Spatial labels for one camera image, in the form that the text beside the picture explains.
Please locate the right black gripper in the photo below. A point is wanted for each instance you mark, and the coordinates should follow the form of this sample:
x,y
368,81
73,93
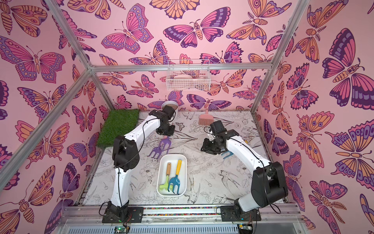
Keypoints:
x,y
209,146

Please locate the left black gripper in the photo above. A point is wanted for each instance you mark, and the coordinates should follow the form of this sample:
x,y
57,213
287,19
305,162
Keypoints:
x,y
170,134

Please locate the purple fork pink handle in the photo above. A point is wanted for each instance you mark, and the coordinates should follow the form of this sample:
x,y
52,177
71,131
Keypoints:
x,y
156,152

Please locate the white plastic storage box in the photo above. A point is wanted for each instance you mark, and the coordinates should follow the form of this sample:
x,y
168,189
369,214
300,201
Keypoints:
x,y
173,159

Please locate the blue fork yellow handle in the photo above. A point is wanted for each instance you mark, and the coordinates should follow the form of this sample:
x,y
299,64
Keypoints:
x,y
174,183

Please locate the green rake wooden handle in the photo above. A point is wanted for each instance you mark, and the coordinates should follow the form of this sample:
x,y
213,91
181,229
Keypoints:
x,y
165,186

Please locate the purple rake pink handle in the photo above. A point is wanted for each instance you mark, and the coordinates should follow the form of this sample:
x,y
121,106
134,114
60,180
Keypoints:
x,y
165,144

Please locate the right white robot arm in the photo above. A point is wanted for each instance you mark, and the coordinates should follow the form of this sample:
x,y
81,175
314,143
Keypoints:
x,y
268,183

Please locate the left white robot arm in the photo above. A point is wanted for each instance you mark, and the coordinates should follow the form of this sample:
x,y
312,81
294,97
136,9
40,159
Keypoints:
x,y
126,156

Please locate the white plant pot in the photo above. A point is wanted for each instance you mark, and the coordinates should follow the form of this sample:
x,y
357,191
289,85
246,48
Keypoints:
x,y
170,103

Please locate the green artificial grass mat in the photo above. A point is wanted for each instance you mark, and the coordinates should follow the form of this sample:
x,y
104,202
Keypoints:
x,y
118,123

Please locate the blue rake yellow handle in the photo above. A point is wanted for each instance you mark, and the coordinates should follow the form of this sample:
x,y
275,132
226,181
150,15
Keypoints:
x,y
226,154

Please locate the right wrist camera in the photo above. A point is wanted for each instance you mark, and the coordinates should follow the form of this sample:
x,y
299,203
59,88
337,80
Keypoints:
x,y
217,127

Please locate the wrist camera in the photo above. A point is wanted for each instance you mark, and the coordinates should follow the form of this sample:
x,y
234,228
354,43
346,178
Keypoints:
x,y
169,111
217,127

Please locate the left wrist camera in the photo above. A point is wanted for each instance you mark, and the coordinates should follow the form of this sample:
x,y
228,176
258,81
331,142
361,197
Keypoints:
x,y
169,111

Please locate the white wire wall basket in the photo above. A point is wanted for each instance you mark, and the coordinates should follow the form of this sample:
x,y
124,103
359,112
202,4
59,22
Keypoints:
x,y
189,74

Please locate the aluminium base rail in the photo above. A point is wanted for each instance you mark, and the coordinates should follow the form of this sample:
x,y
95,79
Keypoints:
x,y
184,219

